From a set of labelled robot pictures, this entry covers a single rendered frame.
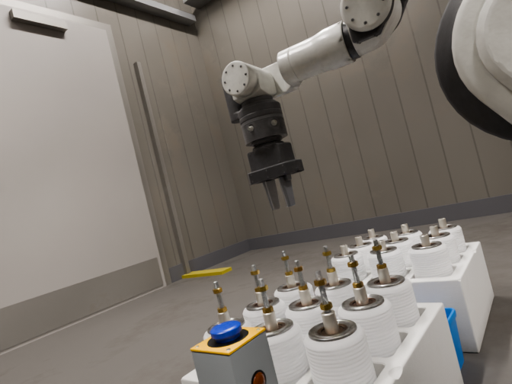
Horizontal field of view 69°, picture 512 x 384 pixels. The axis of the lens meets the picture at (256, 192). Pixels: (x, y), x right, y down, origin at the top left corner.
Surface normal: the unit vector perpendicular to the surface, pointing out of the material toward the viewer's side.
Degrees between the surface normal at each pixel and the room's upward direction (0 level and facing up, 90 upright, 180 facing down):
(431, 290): 90
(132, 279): 90
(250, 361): 90
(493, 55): 90
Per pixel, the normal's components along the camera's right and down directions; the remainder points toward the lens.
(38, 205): 0.77, -0.21
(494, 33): -0.59, 0.12
